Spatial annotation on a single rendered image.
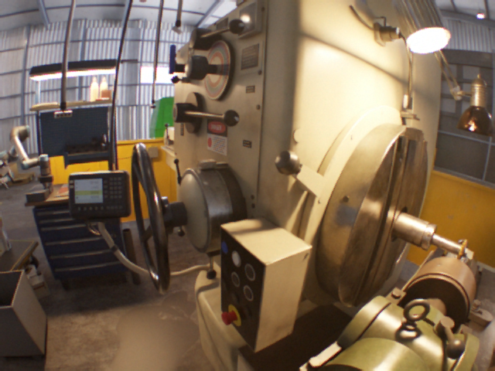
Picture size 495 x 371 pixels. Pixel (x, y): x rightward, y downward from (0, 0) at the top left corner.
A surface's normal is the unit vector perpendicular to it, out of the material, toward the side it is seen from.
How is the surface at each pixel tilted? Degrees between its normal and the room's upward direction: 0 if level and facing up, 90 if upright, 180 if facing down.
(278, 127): 90
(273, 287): 90
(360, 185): 62
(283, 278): 90
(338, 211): 73
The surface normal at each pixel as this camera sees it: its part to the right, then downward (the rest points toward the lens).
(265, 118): -0.84, 0.11
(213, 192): 0.43, -0.46
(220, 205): 0.51, -0.15
